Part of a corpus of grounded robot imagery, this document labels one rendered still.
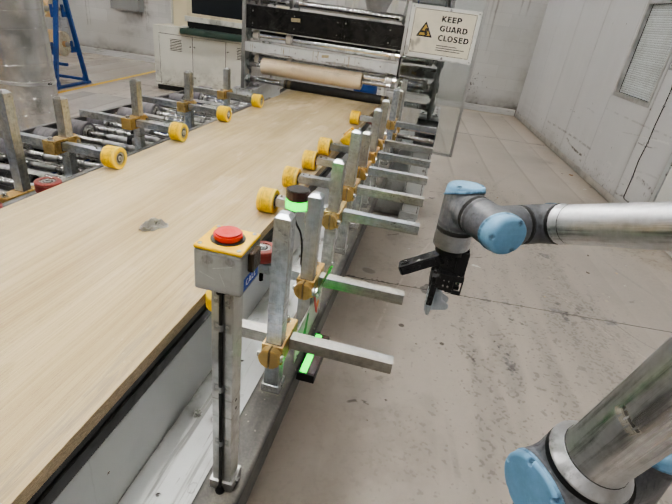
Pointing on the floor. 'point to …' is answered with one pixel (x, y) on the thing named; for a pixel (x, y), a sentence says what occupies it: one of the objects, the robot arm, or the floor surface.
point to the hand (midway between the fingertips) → (425, 309)
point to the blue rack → (70, 45)
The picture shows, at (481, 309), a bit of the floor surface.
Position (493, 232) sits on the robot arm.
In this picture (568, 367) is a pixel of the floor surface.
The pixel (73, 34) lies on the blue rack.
